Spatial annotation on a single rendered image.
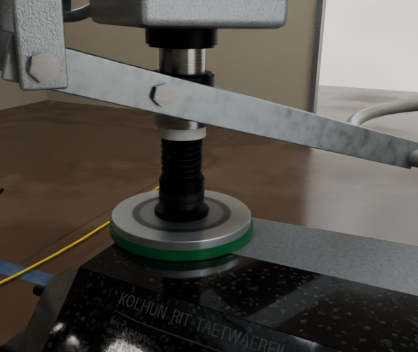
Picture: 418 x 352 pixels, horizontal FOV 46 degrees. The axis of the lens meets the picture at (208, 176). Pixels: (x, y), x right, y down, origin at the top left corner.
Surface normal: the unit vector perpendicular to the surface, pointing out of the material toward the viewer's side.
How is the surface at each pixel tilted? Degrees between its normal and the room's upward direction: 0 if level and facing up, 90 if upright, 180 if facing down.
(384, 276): 0
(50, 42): 90
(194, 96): 90
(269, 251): 0
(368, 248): 0
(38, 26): 90
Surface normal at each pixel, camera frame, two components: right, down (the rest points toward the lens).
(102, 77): 0.46, 0.29
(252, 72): -0.40, 0.28
